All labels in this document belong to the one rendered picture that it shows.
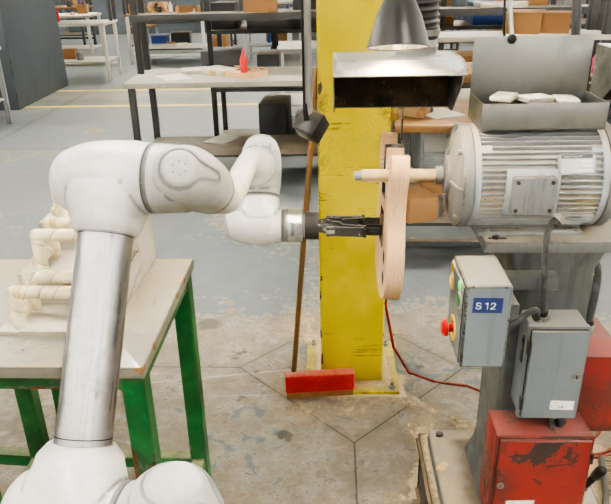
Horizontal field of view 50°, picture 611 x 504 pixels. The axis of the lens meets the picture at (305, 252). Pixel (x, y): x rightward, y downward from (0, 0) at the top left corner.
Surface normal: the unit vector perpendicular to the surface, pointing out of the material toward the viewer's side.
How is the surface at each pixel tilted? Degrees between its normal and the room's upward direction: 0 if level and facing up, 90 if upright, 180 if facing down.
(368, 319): 90
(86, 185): 63
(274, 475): 0
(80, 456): 26
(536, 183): 90
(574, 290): 90
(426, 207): 90
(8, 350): 0
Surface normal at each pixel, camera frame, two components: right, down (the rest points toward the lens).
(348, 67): -0.04, -0.47
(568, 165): -0.04, -0.07
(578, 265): -0.03, 0.65
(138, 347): -0.02, -0.91
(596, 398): -0.04, 0.40
